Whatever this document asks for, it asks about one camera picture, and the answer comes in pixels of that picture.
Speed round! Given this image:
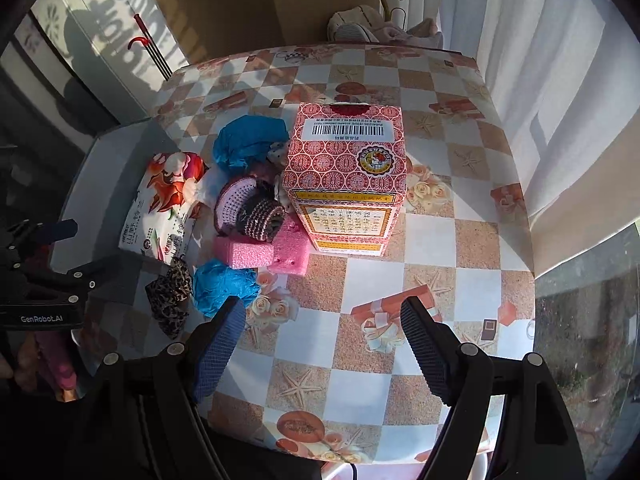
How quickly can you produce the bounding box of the floral tissue pack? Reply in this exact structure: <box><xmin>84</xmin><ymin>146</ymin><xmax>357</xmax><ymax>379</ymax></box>
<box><xmin>118</xmin><ymin>152</ymin><xmax>207</xmax><ymax>264</ymax></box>

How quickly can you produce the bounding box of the checkered patterned tablecloth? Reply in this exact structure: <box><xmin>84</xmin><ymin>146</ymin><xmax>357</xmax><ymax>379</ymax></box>
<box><xmin>156</xmin><ymin>44</ymin><xmax>535</xmax><ymax>464</ymax></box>

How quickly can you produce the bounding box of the person's left hand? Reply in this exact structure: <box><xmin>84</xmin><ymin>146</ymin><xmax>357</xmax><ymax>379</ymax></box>
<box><xmin>1</xmin><ymin>332</ymin><xmax>77</xmax><ymax>402</ymax></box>

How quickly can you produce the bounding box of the red handled stick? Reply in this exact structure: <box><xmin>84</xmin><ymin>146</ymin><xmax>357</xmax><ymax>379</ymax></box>
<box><xmin>127</xmin><ymin>13</ymin><xmax>172</xmax><ymax>81</ymax></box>

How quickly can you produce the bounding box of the pink black knit sock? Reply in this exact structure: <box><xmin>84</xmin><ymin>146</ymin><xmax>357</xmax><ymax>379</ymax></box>
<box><xmin>214</xmin><ymin>176</ymin><xmax>258</xmax><ymax>234</ymax></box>

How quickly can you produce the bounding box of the leopard print scrunchie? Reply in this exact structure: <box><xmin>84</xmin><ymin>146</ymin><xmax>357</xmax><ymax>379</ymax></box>
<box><xmin>145</xmin><ymin>258</ymin><xmax>192</xmax><ymax>340</ymax></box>

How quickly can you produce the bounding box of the blue cloth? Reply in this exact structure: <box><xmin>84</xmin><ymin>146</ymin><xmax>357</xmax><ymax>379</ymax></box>
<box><xmin>192</xmin><ymin>259</ymin><xmax>260</xmax><ymax>318</ymax></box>
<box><xmin>212</xmin><ymin>115</ymin><xmax>288</xmax><ymax>178</ymax></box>

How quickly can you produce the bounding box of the white polka dot scrunchie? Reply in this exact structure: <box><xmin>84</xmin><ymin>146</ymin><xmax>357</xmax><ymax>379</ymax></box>
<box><xmin>267</xmin><ymin>141</ymin><xmax>290</xmax><ymax>169</ymax></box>

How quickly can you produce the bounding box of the pink foam block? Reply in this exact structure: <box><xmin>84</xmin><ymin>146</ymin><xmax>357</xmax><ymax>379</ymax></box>
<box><xmin>268</xmin><ymin>214</ymin><xmax>312</xmax><ymax>276</ymax></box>
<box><xmin>213</xmin><ymin>236</ymin><xmax>273</xmax><ymax>270</ymax></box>

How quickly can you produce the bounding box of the red patterned cardboard box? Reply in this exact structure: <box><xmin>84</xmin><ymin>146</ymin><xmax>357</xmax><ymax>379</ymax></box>
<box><xmin>281</xmin><ymin>103</ymin><xmax>407</xmax><ymax>257</ymax></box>

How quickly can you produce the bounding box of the white curtain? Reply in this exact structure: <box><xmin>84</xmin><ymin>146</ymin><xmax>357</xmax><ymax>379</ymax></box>
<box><xmin>401</xmin><ymin>0</ymin><xmax>639</xmax><ymax>217</ymax></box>

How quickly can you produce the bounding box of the dark studded hair band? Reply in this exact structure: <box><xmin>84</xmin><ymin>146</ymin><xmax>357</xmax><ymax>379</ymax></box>
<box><xmin>235</xmin><ymin>195</ymin><xmax>285</xmax><ymax>243</ymax></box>

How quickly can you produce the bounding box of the white cardboard storage box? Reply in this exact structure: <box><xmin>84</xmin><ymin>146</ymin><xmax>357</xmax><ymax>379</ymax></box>
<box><xmin>50</xmin><ymin>119</ymin><xmax>177</xmax><ymax>272</ymax></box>

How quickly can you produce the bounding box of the pile of clothes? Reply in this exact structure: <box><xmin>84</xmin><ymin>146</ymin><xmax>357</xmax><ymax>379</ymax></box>
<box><xmin>326</xmin><ymin>4</ymin><xmax>444</xmax><ymax>49</ymax></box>

